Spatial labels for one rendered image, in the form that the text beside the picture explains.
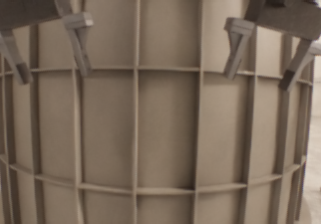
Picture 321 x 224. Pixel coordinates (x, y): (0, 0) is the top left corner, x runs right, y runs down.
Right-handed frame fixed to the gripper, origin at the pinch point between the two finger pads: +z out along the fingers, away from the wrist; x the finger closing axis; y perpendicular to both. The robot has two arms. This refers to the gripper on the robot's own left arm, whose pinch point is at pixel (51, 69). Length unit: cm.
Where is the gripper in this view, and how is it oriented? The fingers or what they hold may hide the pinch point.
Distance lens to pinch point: 40.3
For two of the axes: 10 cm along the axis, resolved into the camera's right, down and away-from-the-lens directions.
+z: 1.4, 8.8, 4.5
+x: -9.9, 1.0, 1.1
